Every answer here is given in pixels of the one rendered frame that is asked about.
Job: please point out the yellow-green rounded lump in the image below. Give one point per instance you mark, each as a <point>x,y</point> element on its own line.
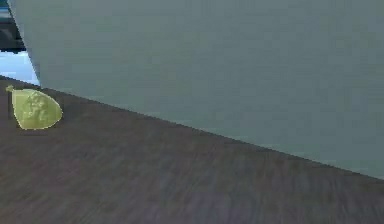
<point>36,109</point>

